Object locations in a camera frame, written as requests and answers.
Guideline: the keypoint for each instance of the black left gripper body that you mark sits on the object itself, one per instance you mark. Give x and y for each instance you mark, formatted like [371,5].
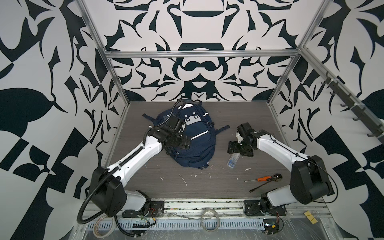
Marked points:
[180,141]

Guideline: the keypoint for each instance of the navy blue student backpack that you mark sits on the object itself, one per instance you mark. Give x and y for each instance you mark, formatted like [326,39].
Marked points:
[199,126]

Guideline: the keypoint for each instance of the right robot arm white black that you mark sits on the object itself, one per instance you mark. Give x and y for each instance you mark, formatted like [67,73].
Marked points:
[309,179]

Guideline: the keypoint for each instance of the yellow sticky note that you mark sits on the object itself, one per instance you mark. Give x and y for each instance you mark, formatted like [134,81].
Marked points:
[311,217]

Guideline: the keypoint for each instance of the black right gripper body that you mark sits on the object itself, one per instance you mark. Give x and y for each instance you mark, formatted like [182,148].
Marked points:
[240,148]

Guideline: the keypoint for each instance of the orange handled screwdriver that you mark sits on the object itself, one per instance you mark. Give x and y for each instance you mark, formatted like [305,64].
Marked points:
[262,179]

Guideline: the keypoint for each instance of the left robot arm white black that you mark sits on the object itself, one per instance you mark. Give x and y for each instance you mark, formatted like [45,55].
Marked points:
[107,189]

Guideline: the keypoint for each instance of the clear plastic pencil case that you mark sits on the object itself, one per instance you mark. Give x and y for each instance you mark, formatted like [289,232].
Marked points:
[233,160]

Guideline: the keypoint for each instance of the black wall hook rail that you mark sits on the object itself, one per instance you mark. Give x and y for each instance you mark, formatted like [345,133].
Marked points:
[351,102]

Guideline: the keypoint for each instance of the black handled screwdriver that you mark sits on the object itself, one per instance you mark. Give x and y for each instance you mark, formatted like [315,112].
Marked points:
[276,178]

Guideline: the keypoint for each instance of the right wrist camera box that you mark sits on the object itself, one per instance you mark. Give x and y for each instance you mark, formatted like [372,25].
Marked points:
[239,137]

